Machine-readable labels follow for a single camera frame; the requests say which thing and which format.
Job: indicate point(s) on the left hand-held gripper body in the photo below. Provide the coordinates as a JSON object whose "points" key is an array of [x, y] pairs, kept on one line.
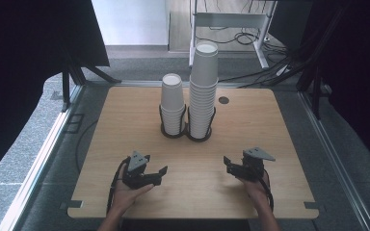
{"points": [[136, 162]]}

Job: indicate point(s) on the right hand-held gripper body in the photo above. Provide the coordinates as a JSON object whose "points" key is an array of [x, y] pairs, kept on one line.
{"points": [[253, 166]]}

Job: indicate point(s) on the stack of white paper cups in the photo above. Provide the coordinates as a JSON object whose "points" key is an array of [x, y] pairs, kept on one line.
{"points": [[203, 83], [172, 96]]}

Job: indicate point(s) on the person's right hand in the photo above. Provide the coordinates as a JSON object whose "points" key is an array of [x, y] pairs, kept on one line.
{"points": [[258, 192]]}

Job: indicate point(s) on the person's left hand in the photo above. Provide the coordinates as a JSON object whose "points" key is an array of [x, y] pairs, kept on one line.
{"points": [[123, 197]]}

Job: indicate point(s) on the dark round table grommet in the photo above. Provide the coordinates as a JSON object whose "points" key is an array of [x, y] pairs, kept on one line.
{"points": [[223, 100]]}

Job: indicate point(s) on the black metal stand legs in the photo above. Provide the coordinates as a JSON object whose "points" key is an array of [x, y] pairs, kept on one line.
{"points": [[66, 86], [316, 96]]}

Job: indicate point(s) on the black curtain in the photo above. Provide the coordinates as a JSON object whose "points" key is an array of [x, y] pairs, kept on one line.
{"points": [[29, 48], [359, 64]]}

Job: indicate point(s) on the aluminium floor rail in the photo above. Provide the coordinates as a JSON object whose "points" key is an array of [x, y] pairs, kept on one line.
{"points": [[337, 166], [41, 160]]}

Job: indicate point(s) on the white metal desk frame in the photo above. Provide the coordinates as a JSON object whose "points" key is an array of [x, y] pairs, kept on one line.
{"points": [[231, 20]]}

